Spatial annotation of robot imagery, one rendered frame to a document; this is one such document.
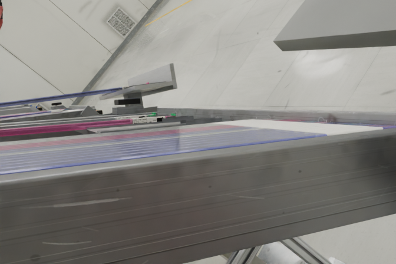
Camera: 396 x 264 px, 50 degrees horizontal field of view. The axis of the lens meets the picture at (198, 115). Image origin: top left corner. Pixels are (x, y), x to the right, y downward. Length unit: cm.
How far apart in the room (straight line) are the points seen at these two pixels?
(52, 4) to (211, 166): 834
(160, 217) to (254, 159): 7
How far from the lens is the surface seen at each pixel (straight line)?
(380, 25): 82
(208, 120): 66
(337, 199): 31
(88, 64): 847
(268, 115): 56
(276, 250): 155
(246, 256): 116
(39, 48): 840
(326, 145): 30
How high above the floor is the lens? 98
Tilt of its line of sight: 20 degrees down
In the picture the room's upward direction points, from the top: 49 degrees counter-clockwise
